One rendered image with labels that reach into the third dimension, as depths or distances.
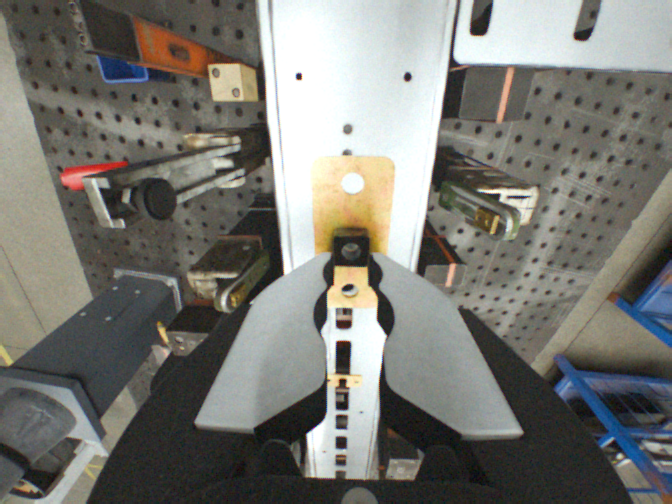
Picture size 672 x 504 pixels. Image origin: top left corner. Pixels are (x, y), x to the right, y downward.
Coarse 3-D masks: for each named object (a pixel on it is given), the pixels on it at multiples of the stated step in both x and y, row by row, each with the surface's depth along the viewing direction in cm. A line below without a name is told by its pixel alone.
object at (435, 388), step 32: (384, 256) 11; (384, 288) 9; (416, 288) 9; (384, 320) 9; (416, 320) 8; (448, 320) 8; (384, 352) 7; (416, 352) 7; (448, 352) 7; (480, 352) 7; (384, 384) 6; (416, 384) 6; (448, 384) 6; (480, 384) 6; (384, 416) 7; (416, 416) 6; (448, 416) 5; (480, 416) 5; (512, 416) 5
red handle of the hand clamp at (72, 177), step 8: (216, 160) 29; (224, 160) 30; (232, 160) 30; (72, 168) 23; (80, 168) 24; (88, 168) 24; (96, 168) 24; (104, 168) 24; (112, 168) 25; (216, 168) 30; (224, 168) 30; (64, 176) 23; (72, 176) 23; (80, 176) 24; (64, 184) 24; (72, 184) 23; (80, 184) 24
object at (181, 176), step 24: (120, 168) 19; (144, 168) 19; (168, 168) 21; (192, 168) 25; (240, 168) 32; (96, 192) 17; (120, 192) 18; (144, 192) 16; (168, 192) 18; (192, 192) 24; (120, 216) 18; (144, 216) 19; (168, 216) 19
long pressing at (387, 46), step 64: (256, 0) 28; (320, 0) 28; (384, 0) 28; (448, 0) 28; (320, 64) 31; (384, 64) 31; (448, 64) 31; (320, 128) 34; (384, 128) 34; (320, 448) 73
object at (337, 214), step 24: (312, 168) 12; (336, 168) 12; (360, 168) 12; (384, 168) 12; (312, 192) 12; (336, 192) 12; (360, 192) 12; (384, 192) 12; (336, 216) 13; (360, 216) 13; (384, 216) 13; (336, 240) 12; (360, 240) 12; (384, 240) 13; (336, 264) 13; (360, 264) 13; (336, 288) 15; (360, 288) 15
